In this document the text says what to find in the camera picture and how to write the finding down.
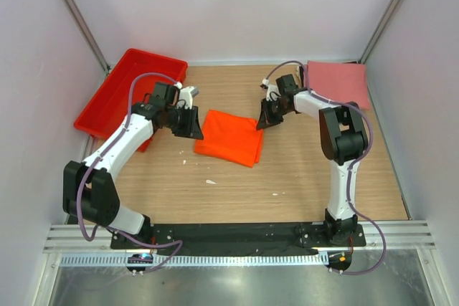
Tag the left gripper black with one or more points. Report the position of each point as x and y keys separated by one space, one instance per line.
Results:
x=193 y=128

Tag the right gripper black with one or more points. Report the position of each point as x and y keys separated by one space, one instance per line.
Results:
x=266 y=118

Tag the orange t shirt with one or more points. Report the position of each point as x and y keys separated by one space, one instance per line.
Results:
x=231 y=138

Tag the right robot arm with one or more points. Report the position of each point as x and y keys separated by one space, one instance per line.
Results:
x=344 y=142

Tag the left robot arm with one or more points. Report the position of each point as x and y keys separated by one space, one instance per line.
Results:
x=89 y=191

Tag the folded pink t shirt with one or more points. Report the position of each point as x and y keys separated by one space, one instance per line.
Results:
x=342 y=82

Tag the red plastic bin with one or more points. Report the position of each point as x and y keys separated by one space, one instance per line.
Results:
x=108 y=106

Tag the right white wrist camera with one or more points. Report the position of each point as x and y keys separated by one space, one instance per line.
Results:
x=272 y=91

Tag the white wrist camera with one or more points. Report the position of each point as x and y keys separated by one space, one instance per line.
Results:
x=185 y=96
x=272 y=91

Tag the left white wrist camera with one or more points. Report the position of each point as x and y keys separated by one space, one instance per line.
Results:
x=185 y=96

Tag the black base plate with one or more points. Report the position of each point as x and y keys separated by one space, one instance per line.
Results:
x=249 y=240

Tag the slotted cable duct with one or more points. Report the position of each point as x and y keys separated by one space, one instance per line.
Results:
x=131 y=259

